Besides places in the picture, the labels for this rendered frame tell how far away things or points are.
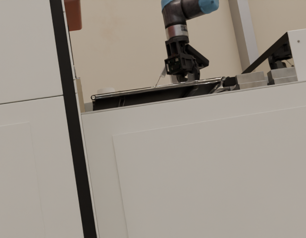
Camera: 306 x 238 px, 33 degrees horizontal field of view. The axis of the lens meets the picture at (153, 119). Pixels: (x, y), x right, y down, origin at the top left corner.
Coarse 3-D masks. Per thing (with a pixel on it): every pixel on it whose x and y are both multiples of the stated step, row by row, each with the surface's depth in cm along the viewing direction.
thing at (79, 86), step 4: (76, 80) 130; (80, 80) 130; (76, 84) 130; (80, 84) 130; (80, 88) 130; (80, 92) 130; (80, 96) 130; (80, 100) 129; (80, 104) 129; (80, 108) 129; (84, 108) 129; (80, 112) 129
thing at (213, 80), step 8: (200, 80) 139; (208, 80) 139; (216, 80) 139; (224, 80) 140; (144, 88) 137; (152, 88) 137; (160, 88) 137; (168, 88) 138; (96, 96) 135; (104, 96) 135; (112, 96) 136
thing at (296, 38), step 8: (288, 32) 127; (296, 32) 128; (304, 32) 128; (296, 40) 127; (304, 40) 128; (296, 48) 127; (304, 48) 127; (296, 56) 127; (304, 56) 127; (296, 64) 126; (304, 64) 126; (296, 72) 126; (304, 72) 126
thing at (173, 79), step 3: (162, 69) 181; (165, 69) 182; (162, 72) 181; (165, 72) 182; (162, 75) 181; (171, 75) 182; (174, 75) 182; (171, 78) 181; (174, 78) 182; (171, 81) 182; (174, 81) 181; (177, 81) 181
